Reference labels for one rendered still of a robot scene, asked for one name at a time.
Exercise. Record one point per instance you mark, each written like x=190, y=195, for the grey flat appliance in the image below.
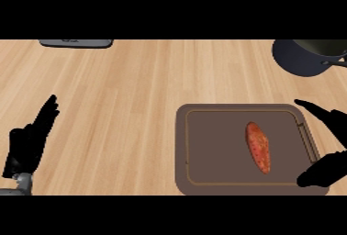
x=76, y=43

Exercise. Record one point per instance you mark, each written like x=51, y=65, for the brown tray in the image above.
x=226, y=150

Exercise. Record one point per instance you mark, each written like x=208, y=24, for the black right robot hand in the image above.
x=332, y=171

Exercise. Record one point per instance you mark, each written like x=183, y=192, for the dark blue pot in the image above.
x=302, y=59

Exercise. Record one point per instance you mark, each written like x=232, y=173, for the orange sweet potato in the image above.
x=258, y=147

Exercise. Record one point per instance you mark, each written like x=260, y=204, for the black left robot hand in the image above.
x=28, y=143

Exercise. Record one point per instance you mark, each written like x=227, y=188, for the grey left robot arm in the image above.
x=19, y=185

